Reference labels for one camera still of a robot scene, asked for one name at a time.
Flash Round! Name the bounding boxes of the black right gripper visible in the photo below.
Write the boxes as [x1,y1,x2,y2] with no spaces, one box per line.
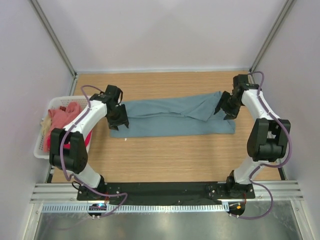
[215,91,243,121]

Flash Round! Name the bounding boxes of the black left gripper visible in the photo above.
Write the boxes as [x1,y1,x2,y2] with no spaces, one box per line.
[106,104,129,131]

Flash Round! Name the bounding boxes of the blue-grey t shirt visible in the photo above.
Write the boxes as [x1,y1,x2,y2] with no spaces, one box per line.
[109,91,236,138]

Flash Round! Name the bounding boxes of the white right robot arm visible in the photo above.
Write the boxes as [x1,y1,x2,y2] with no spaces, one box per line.
[215,87,292,198]

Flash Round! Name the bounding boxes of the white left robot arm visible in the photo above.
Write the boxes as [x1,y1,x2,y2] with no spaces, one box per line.
[49,90,129,200]

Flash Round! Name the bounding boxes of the red t shirt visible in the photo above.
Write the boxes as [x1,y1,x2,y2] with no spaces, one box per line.
[43,130,92,152]

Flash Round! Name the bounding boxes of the salmon pink t shirt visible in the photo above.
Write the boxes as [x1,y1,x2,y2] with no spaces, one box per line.
[48,101,82,131]

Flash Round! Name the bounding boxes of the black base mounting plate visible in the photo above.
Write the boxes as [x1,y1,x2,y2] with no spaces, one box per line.
[77,181,256,205]

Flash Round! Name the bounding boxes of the cream t shirt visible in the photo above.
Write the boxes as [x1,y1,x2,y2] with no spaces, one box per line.
[40,115,52,136]

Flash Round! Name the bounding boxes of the white plastic laundry basket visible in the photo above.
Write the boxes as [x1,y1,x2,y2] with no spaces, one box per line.
[33,95,88,160]

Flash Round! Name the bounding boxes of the right black camera box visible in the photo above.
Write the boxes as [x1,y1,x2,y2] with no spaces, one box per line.
[233,74,257,90]

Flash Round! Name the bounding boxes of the black camera box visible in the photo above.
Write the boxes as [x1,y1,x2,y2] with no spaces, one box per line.
[233,74,257,90]
[104,84,123,104]

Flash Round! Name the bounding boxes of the left black camera box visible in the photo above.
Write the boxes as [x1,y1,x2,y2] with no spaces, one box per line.
[104,84,123,104]

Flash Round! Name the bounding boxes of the white slotted cable duct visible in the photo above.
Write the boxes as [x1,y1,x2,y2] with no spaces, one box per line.
[42,202,229,214]

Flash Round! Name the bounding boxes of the left aluminium frame post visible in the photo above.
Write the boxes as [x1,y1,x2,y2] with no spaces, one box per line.
[29,0,78,80]

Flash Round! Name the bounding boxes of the aluminium frame post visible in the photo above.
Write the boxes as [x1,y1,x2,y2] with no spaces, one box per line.
[29,0,78,80]
[249,0,297,73]

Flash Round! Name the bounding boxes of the right aluminium frame post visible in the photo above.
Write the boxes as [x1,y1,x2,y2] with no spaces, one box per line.
[249,0,297,73]

